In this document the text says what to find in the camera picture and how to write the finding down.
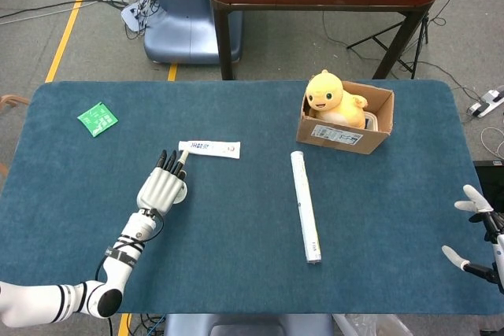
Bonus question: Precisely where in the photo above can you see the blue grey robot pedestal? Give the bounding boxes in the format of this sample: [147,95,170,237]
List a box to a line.
[143,0,243,65]

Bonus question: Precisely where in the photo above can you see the green sachet packet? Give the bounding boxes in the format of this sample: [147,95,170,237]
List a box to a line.
[76,102,120,138]

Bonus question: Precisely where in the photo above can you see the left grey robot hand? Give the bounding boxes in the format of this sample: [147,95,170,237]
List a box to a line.
[136,149,191,215]

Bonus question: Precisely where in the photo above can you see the grey robot torso base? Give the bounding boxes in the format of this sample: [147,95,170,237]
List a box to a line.
[163,313,334,336]

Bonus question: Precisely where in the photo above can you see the white power strip with plugs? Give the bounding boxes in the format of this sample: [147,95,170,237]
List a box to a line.
[120,0,153,32]

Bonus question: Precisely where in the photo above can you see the long white wrapped roll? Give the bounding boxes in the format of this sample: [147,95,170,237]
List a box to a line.
[290,150,322,265]

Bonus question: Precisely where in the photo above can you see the right robot hand white fingertips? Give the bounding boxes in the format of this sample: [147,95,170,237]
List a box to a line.
[440,184,504,294]

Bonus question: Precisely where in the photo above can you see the yellow plush toy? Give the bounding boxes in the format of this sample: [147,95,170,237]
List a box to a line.
[305,69,369,130]

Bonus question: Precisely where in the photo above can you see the white toothpaste tube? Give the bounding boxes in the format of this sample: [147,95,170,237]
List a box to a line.
[178,139,242,160]

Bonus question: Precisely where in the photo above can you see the cardboard box with shipping label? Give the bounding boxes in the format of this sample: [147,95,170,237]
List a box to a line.
[295,79,395,155]

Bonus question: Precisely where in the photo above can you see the clear plastic bag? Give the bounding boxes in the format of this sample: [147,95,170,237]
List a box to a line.
[332,313,413,336]

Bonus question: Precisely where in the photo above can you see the black monitor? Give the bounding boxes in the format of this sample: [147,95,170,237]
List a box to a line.
[472,160,504,203]

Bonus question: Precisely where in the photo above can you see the blue felt table cover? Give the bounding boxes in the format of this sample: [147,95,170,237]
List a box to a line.
[0,79,504,316]

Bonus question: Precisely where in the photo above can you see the paper cup green leaf print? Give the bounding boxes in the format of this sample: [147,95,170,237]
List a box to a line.
[172,182,190,205]

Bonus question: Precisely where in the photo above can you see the white container inside box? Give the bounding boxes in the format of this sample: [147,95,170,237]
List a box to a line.
[364,112,381,132]

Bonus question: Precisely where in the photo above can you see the wooden chair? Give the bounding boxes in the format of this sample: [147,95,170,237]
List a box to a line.
[0,94,31,116]

